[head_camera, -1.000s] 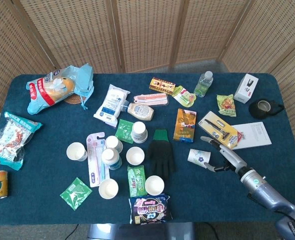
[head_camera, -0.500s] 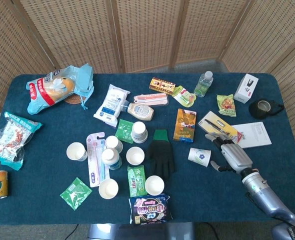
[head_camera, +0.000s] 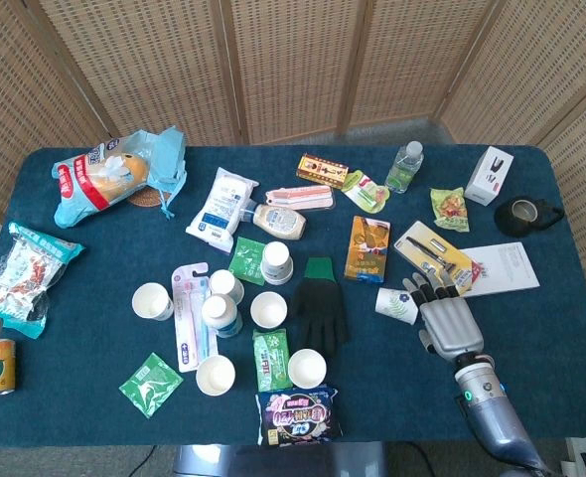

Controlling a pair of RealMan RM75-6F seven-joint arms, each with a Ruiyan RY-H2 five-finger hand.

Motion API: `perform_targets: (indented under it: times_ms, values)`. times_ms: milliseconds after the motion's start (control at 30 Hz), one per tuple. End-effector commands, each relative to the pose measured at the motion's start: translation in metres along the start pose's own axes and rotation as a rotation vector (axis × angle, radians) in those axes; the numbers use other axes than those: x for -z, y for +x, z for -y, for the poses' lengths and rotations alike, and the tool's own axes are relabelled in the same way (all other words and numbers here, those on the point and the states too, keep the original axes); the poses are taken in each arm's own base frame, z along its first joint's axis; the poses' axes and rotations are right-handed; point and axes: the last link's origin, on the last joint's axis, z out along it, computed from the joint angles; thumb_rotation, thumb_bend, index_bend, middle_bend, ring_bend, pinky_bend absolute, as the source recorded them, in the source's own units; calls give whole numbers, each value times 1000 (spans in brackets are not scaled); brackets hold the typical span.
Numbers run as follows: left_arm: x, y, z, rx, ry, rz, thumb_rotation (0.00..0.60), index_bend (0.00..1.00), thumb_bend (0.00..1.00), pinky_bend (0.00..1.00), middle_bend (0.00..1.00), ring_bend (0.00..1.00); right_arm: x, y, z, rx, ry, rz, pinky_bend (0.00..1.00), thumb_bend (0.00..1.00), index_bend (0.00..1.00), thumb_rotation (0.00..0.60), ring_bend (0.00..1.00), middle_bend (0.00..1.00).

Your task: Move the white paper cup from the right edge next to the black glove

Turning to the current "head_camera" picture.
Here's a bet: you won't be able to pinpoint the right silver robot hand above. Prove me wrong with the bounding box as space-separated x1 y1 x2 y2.
401 270 487 362

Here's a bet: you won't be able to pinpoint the white paper cup green leaf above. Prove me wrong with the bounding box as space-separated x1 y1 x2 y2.
374 286 419 327

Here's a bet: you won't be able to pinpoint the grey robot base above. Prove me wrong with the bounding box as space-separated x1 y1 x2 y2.
172 441 388 477

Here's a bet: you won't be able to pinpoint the white paper cup green print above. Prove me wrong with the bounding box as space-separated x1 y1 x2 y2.
195 354 237 398
249 290 289 330
287 348 328 389

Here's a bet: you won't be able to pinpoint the white paper cup blue flower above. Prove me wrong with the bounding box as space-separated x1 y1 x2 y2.
131 281 175 322

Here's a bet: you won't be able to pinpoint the white cup upper-left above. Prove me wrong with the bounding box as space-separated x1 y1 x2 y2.
209 268 245 305

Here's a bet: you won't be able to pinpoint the teal clear snack bag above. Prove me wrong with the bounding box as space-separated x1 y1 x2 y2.
0 222 85 340

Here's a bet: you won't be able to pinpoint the yellow razor blister pack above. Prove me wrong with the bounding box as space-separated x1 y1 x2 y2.
393 220 475 298

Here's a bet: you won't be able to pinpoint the white paper leaflet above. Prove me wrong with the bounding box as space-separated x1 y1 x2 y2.
459 241 541 298

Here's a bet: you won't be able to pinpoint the orange yellow carton box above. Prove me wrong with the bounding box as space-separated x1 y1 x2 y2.
343 215 391 285

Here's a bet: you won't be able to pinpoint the green crinkled snack bag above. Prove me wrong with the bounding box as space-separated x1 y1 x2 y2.
429 186 472 233

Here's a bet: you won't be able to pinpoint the black glove green cuff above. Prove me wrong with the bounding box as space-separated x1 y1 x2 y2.
290 255 350 355

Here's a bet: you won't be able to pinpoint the white box black print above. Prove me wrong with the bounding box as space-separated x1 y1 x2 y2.
464 145 515 206

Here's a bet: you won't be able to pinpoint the green lip balm card pack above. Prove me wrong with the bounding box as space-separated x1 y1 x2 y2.
342 169 391 214

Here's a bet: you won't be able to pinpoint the clear bottle green label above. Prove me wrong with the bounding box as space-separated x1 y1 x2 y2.
384 140 425 195

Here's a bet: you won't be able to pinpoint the large green foil sachet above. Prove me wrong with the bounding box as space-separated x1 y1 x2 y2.
118 352 185 419

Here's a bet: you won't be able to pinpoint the dark purple sanitary pad pack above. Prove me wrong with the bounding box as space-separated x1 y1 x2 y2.
255 385 344 447

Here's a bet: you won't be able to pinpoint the green wet wipes pack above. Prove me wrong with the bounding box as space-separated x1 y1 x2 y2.
251 328 293 393

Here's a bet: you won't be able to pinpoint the stacked upside-down paper cups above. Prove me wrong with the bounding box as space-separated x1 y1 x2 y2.
260 240 294 286

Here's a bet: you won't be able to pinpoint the light blue bread bag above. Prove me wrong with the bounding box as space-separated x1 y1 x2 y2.
51 125 189 230

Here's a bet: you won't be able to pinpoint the pink toothbrush blister pack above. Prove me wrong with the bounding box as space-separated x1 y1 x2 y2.
171 261 220 374

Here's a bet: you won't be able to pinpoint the flat pink toothbrush pack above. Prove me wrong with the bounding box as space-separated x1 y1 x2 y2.
264 185 336 212

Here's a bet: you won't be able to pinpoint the beige squeeze sauce bottle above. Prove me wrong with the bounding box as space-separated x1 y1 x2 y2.
240 202 308 240

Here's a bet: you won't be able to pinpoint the yellow red small box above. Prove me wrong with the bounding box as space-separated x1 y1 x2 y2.
295 152 352 191

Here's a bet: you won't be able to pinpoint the round woven rattan coaster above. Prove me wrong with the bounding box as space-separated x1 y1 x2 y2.
127 186 173 209

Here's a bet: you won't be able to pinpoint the small green foil sachet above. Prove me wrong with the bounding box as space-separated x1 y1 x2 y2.
227 236 267 286

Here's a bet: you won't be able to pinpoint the white blue-label milk bottle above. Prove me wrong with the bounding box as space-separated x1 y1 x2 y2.
201 294 243 339

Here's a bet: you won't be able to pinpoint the white blue cotton pad pack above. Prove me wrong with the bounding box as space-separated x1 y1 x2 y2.
185 166 260 254

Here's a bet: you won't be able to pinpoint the woven bamboo folding screen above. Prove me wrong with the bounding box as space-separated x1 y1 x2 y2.
0 0 586 352

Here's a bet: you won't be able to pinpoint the black floor cable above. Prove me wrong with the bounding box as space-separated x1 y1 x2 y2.
411 441 439 477
137 444 158 477

